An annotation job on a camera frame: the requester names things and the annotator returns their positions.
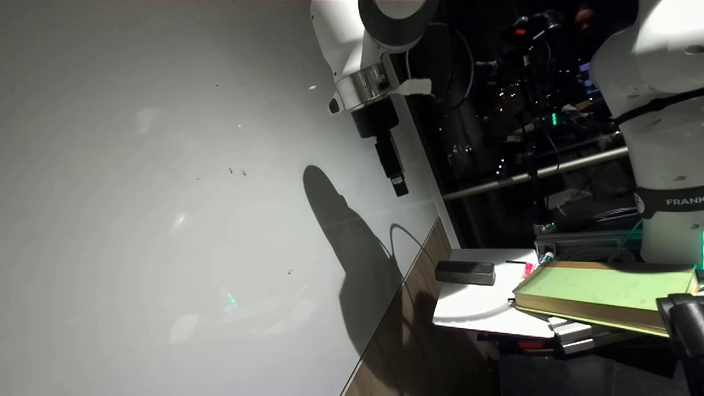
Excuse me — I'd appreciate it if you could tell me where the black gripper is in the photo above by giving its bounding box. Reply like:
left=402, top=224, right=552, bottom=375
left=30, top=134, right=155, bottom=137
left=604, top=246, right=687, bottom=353
left=353, top=100, right=411, bottom=201

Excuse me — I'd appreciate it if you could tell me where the black round mount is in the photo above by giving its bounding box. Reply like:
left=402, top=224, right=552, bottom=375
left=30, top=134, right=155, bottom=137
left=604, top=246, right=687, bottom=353
left=655, top=291, right=704, bottom=396

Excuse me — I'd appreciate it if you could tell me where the stack of dark equipment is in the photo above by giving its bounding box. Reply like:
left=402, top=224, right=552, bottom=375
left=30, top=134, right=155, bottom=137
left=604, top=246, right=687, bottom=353
left=532, top=184, right=648, bottom=266

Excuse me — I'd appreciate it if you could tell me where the person in background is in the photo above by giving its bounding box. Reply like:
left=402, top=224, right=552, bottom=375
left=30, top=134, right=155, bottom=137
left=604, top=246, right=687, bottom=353
left=572, top=2, right=612, bottom=42

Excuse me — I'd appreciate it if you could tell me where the green notebook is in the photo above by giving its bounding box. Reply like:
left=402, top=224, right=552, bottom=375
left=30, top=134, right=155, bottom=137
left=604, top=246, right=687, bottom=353
left=511, top=260, right=699, bottom=342

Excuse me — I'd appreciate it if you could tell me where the large grey whiteboard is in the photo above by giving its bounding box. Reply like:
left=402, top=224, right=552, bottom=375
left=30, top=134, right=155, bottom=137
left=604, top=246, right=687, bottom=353
left=0, top=0, right=459, bottom=396

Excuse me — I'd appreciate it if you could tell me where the small silver block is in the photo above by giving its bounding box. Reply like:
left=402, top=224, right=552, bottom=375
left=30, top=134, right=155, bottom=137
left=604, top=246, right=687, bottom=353
left=545, top=315, right=598, bottom=358

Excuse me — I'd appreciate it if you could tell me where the silver metal rail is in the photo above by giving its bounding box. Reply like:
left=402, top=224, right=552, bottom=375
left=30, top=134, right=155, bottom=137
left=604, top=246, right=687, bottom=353
left=440, top=146, right=633, bottom=205

